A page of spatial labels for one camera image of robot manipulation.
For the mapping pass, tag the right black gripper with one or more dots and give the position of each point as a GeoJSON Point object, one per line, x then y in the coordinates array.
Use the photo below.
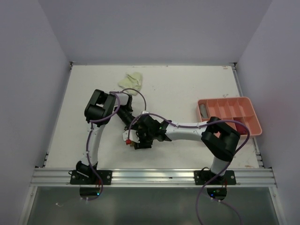
{"type": "Point", "coordinates": [142, 144]}

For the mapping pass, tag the pale green underwear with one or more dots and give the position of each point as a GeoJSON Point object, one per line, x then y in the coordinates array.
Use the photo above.
{"type": "Point", "coordinates": [132, 83]}

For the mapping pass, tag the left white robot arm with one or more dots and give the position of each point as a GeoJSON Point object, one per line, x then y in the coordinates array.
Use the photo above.
{"type": "Point", "coordinates": [98, 112]}

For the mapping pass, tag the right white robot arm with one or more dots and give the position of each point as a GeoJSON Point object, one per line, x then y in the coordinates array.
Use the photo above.
{"type": "Point", "coordinates": [220, 138]}

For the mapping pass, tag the dark red rolled underwear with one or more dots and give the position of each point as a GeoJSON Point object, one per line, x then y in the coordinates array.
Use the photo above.
{"type": "Point", "coordinates": [241, 129]}

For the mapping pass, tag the pink divided tray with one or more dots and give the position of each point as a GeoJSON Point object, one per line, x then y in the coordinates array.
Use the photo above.
{"type": "Point", "coordinates": [232, 108]}

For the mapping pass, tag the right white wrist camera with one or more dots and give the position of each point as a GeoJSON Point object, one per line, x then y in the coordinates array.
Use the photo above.
{"type": "Point", "coordinates": [130, 134]}

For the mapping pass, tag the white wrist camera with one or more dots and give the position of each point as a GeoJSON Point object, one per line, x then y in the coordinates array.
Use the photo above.
{"type": "Point", "coordinates": [130, 134]}
{"type": "Point", "coordinates": [144, 113]}

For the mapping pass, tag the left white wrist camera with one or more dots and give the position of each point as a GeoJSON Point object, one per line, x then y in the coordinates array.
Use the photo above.
{"type": "Point", "coordinates": [144, 113]}

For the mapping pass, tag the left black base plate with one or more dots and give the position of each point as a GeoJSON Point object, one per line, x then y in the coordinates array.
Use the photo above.
{"type": "Point", "coordinates": [79, 179]}

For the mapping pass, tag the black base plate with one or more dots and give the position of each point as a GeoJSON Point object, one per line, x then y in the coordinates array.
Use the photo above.
{"type": "Point", "coordinates": [205, 176]}
{"type": "Point", "coordinates": [79, 179]}

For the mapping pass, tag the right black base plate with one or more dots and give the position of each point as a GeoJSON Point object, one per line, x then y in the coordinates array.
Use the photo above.
{"type": "Point", "coordinates": [205, 176]}

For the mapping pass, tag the aluminium mounting rail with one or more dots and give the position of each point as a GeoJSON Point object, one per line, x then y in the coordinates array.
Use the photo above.
{"type": "Point", "coordinates": [169, 178]}

